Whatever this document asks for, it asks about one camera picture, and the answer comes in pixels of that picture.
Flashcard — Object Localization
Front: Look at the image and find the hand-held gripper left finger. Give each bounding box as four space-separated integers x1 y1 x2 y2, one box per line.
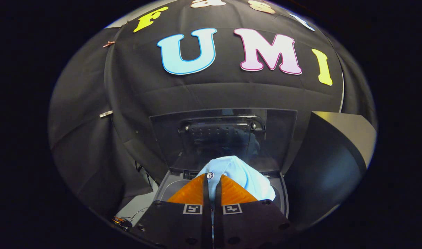
129 174 212 249

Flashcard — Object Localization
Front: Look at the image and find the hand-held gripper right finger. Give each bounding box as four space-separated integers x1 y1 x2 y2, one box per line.
214 174 298 249

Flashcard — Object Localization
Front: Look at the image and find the dark grey washing machine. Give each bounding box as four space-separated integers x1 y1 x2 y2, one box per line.
116 108 298 249

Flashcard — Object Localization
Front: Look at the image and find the light blue shirt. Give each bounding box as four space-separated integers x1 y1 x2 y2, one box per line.
196 156 276 204

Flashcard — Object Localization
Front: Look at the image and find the washing machine glass lid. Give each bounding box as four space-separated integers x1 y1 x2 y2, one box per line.
149 108 298 175

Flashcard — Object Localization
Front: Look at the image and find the black backdrop cloth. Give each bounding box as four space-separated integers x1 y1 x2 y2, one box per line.
47 0 377 222

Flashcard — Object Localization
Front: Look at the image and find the grey cabinet with stickers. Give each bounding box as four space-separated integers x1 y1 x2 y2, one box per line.
284 111 377 229

